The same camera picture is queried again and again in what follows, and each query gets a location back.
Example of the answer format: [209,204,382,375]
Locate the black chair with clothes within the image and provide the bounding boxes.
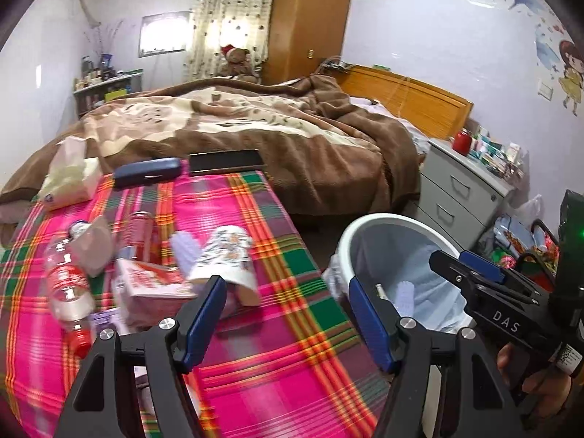
[474,215,559,292]

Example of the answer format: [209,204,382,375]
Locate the grey drawer cabinet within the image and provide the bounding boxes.
[404,138,515,250]

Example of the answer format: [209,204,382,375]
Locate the black smartphone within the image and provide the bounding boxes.
[189,149,266,176]

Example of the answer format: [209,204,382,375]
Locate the red jar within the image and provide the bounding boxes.
[452,128,473,156]

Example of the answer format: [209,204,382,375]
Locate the patterned curtain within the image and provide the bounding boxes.
[184,0,273,80]

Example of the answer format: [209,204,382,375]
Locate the plaid tablecloth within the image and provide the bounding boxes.
[1,172,388,437]

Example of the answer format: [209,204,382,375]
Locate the tissue pack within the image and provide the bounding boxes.
[39,137,103,212]

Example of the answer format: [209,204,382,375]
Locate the wooden headboard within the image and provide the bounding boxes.
[330,65,473,139]

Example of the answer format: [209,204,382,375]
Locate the girl wall sticker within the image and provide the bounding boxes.
[558,40,584,116]

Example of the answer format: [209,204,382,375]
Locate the white trash bin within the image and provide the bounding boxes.
[334,211,476,334]

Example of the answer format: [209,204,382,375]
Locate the white trash bag liner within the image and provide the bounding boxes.
[326,222,473,334]

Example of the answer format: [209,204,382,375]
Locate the right hand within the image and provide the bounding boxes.
[497,343,572,419]

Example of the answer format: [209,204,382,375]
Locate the purple milk carton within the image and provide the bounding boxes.
[89,307,132,339]

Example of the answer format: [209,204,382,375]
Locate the red strawberry milk carton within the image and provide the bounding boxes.
[112,258,196,329]

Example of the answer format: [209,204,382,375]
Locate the dried branch vase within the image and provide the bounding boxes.
[84,19,124,69]

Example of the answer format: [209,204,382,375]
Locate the wooden wardrobe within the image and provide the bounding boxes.
[261,0,350,85]

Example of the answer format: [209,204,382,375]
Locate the cluttered side desk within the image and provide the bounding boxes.
[72,69,143,118]

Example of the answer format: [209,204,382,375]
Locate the teddy bear with santa hat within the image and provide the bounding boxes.
[218,45,260,83]

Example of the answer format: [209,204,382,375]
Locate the clear plastic bottle red cap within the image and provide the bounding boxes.
[43,235,95,359]

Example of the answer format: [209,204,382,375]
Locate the dark blue glasses case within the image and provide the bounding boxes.
[113,157,182,189]

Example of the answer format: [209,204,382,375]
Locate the window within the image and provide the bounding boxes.
[138,11,192,57]

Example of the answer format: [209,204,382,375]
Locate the items on cabinet top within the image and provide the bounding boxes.
[469,126,525,185]

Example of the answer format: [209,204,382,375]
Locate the brown fleece blanket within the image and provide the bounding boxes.
[0,73,421,218]

